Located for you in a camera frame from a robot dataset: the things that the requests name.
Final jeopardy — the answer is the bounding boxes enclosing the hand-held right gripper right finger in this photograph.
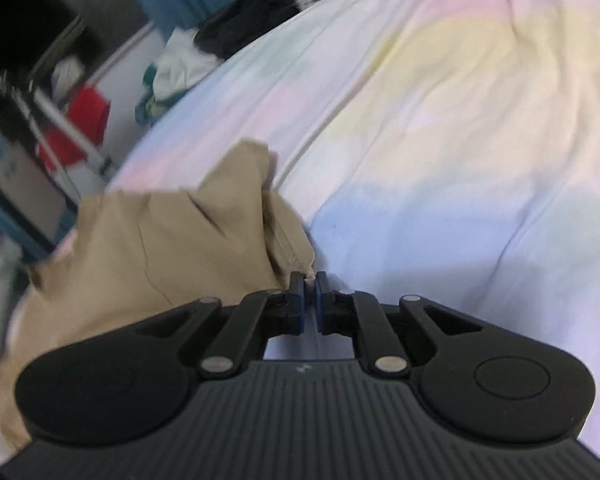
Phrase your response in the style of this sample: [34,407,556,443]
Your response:
[315,271,485,379]

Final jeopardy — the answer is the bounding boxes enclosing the white drying rack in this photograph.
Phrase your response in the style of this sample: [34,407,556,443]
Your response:
[0,72,113,201]

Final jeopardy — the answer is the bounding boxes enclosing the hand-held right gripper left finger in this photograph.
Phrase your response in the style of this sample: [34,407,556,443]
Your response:
[128,271,306,380]

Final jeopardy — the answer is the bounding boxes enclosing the grey box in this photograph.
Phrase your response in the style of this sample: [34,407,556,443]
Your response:
[0,144,66,241]

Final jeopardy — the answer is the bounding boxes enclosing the pastel rainbow bed sheet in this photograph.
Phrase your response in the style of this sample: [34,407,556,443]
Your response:
[0,0,600,466]

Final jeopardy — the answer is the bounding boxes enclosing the beige pants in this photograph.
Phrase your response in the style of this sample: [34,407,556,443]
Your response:
[0,140,317,453]

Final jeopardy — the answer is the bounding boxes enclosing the black clothes pile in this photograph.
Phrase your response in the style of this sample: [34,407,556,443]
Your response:
[194,0,306,59]

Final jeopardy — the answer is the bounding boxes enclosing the white and teal clothes pile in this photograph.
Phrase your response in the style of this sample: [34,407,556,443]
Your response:
[135,28,224,126]

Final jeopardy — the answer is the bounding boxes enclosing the red cloth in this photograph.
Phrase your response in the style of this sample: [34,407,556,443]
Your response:
[35,85,112,167]

